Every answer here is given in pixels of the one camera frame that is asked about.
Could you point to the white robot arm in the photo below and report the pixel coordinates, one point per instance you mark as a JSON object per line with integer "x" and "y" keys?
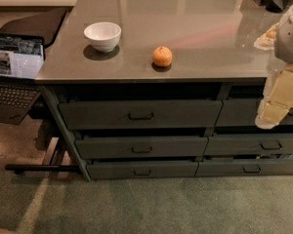
{"x": 283, "y": 43}

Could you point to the glass jar with snacks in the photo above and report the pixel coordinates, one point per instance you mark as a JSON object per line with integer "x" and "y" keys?
{"x": 266, "y": 41}

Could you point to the orange mandarin fruit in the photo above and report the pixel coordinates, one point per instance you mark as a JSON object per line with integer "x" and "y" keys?
{"x": 162, "y": 57}

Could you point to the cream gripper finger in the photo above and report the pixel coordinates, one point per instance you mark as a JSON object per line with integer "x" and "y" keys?
{"x": 277, "y": 100}

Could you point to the black bar stand base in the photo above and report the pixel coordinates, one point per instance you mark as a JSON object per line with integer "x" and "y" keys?
{"x": 18, "y": 168}

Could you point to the white ceramic bowl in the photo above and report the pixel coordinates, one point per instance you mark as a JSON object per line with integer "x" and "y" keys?
{"x": 103, "y": 36}

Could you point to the open black laptop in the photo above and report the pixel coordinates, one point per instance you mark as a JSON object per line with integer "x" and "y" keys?
{"x": 21, "y": 57}

